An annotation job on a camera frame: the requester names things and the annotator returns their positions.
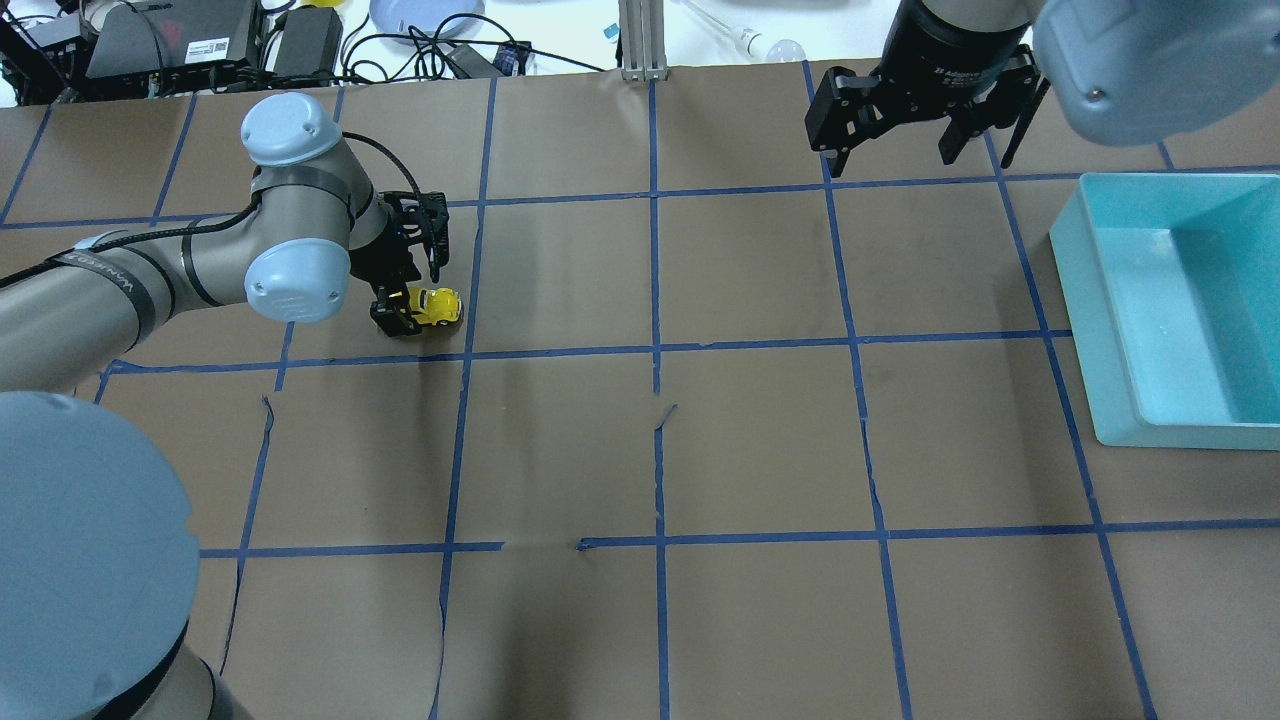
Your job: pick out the yellow toy beetle car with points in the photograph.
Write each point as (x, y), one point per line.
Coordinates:
(435, 306)

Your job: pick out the black power adapter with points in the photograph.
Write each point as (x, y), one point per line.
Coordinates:
(505, 59)

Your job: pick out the blue plate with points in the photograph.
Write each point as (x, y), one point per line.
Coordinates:
(397, 17)

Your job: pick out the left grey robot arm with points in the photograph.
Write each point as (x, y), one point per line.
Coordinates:
(100, 561)

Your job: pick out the aluminium frame post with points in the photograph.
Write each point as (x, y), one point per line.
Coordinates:
(641, 50)

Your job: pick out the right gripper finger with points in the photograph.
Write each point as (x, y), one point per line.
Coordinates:
(1011, 103)
(846, 111)

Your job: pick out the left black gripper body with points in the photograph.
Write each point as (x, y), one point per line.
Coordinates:
(382, 262)

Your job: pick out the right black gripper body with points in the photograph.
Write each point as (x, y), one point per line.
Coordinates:
(938, 52)

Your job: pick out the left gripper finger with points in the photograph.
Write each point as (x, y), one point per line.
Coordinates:
(391, 311)
(426, 219)

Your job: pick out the teal plastic bin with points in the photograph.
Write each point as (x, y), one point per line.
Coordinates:
(1171, 282)

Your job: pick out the clear light bulb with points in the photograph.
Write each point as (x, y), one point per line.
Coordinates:
(766, 47)

